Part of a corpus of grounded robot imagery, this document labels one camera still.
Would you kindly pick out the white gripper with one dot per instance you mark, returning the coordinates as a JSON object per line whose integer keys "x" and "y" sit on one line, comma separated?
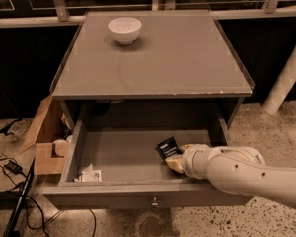
{"x": 189, "y": 161}

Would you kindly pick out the dark blue snack bar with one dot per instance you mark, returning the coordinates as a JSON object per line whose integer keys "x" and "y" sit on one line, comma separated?
{"x": 168, "y": 148}

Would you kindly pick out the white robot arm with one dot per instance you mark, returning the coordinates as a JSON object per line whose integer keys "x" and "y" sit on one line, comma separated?
{"x": 236, "y": 170}

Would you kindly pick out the grey open drawer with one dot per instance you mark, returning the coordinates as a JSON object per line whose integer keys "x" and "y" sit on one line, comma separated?
{"x": 133, "y": 172}

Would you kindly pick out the round metal drawer knob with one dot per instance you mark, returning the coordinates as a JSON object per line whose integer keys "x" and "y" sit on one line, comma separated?
{"x": 154, "y": 203}

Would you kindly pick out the grey nightstand cabinet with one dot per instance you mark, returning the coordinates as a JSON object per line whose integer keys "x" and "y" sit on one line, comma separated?
{"x": 179, "y": 70}

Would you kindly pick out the white crumpled paper packet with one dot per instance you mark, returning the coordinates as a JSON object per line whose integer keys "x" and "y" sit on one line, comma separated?
{"x": 88, "y": 174}

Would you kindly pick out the brown cardboard box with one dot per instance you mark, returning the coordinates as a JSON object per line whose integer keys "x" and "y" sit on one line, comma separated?
{"x": 46, "y": 138}

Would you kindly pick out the white ceramic bowl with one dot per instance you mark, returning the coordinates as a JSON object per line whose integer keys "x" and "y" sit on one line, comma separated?
{"x": 125, "y": 30}

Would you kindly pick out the black power adapter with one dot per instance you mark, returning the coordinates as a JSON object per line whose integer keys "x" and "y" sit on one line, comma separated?
{"x": 13, "y": 167}

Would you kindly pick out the black stand leg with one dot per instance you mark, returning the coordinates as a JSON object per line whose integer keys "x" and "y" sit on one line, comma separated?
{"x": 20, "y": 197}

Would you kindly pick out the metal window rail frame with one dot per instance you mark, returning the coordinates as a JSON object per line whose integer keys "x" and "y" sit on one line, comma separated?
{"x": 134, "y": 7}

